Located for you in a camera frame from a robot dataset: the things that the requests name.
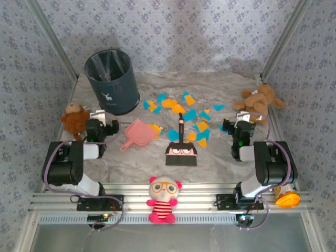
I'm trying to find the brown lion plush toy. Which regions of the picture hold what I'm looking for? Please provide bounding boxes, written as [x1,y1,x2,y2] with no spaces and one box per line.
[60,102,91,141]

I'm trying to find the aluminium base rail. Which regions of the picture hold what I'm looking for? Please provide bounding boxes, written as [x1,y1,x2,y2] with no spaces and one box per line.
[28,182,314,214]

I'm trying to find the small circuit board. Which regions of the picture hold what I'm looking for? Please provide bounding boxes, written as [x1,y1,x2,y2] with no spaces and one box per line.
[87,213,110,221]
[235,213,256,223]

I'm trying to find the purple cable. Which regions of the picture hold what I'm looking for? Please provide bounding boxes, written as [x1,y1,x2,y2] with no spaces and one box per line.
[237,112,293,232]
[41,123,125,232]

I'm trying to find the pink plastic dustpan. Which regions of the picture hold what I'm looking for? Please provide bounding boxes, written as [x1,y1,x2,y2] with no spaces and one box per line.
[120,118,155,152]

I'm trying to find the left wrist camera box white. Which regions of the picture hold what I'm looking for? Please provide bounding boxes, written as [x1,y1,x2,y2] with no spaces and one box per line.
[90,110,107,124]

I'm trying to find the dark blue trash bin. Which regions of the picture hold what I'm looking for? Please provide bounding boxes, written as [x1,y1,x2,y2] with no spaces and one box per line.
[84,49,140,116]

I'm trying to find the grey slotted cable duct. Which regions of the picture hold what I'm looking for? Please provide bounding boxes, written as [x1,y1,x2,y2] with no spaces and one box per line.
[38,213,299,226]

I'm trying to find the black brush with cartoon face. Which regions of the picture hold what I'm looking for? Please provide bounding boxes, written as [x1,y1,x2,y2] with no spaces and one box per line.
[165,112,198,166]

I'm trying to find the aluminium corner post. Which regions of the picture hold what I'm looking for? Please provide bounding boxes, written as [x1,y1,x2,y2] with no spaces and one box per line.
[26,0,79,81]
[259,0,314,81]

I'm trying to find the pink panda plush with glasses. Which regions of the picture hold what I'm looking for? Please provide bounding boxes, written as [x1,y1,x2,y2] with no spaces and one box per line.
[146,176,183,225]

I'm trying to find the tan teddy bear plush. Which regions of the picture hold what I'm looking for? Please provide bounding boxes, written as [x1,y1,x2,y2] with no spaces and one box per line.
[233,83,286,125]

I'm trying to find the clear plastic bin liner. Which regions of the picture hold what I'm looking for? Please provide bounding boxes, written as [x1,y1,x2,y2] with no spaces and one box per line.
[86,51,130,82]

